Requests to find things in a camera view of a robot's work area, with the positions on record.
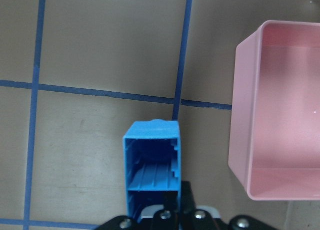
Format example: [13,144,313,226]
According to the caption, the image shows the blue toy block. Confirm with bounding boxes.
[122,119,182,220]

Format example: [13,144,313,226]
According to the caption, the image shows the pink plastic box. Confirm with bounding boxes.
[228,20,320,200]

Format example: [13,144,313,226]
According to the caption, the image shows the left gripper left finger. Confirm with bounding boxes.
[163,193,178,212]

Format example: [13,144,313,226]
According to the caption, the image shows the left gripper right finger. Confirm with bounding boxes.
[180,181,195,213]

